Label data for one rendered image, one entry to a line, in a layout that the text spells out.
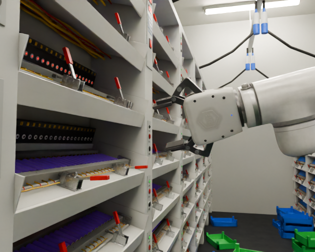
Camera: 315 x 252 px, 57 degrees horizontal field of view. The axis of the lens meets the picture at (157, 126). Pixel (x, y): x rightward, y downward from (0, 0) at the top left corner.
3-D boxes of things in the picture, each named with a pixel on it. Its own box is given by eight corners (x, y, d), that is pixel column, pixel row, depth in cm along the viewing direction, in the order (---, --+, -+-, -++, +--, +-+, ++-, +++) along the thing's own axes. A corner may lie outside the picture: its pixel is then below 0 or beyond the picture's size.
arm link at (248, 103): (254, 85, 51) (236, 89, 52) (263, 131, 53) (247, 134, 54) (247, 77, 59) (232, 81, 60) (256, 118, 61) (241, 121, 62)
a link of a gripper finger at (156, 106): (181, 86, 56) (148, 95, 57) (185, 102, 56) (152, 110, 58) (182, 83, 59) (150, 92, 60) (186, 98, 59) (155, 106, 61)
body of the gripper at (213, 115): (241, 85, 52) (180, 101, 54) (252, 137, 55) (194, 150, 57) (236, 78, 59) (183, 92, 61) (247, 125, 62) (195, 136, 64)
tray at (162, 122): (177, 134, 166) (184, 111, 166) (148, 129, 107) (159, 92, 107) (144, 124, 171) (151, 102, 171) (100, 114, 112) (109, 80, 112)
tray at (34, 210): (141, 184, 97) (148, 157, 97) (4, 247, 38) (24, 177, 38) (88, 166, 102) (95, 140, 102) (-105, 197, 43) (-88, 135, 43)
